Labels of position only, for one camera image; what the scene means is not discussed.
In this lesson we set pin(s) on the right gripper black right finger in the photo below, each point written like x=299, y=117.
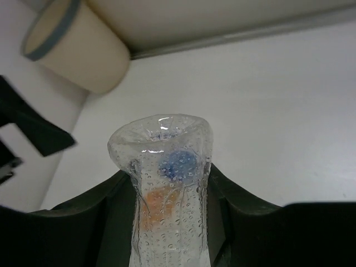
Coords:
x=245, y=230

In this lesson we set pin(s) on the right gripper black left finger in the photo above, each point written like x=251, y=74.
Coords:
x=92, y=229

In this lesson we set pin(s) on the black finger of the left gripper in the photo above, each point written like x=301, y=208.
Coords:
x=47, y=138

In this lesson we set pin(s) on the clear bottle blue label diagonal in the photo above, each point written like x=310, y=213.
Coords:
x=168, y=159

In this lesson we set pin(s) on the cream bin with grey rim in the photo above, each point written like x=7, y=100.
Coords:
x=69, y=39

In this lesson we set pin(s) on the aluminium rail right side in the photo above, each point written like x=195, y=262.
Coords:
x=328, y=18

